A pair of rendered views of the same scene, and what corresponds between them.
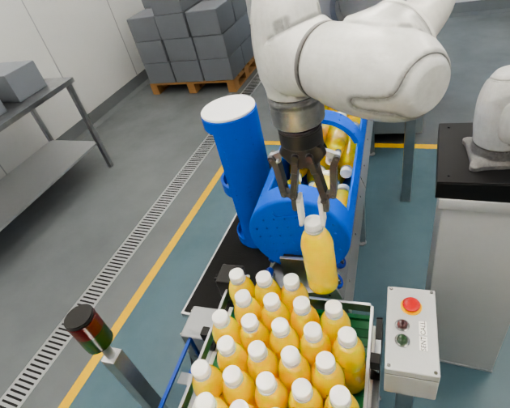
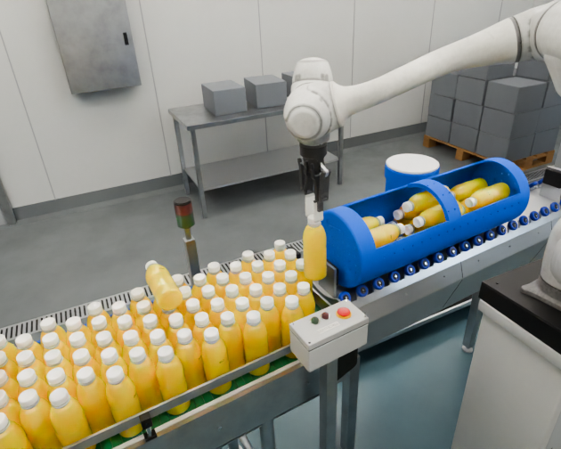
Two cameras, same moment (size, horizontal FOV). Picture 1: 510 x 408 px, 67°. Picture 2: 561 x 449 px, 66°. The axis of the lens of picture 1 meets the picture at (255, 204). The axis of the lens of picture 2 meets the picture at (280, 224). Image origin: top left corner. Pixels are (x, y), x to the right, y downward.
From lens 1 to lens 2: 0.80 m
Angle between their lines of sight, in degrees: 31
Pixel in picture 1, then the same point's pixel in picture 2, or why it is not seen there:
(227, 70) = (502, 152)
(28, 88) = not seen: hidden behind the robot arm
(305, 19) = (309, 79)
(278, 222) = (328, 229)
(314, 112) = not seen: hidden behind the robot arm
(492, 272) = (513, 412)
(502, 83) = not seen: outside the picture
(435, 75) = (305, 118)
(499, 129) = (551, 260)
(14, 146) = (284, 135)
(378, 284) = not seen: hidden behind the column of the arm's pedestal
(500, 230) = (524, 364)
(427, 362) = (312, 337)
